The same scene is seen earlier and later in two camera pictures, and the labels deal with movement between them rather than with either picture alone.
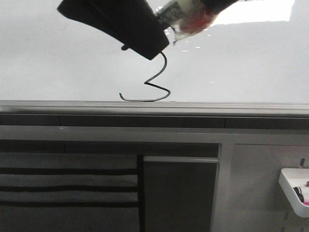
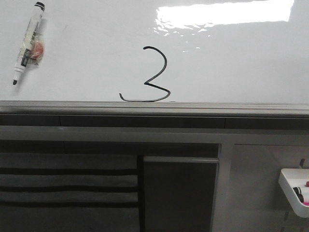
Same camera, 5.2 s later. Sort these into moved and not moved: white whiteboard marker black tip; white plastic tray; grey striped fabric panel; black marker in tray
Moved: white whiteboard marker black tip
Not moved: white plastic tray; grey striped fabric panel; black marker in tray
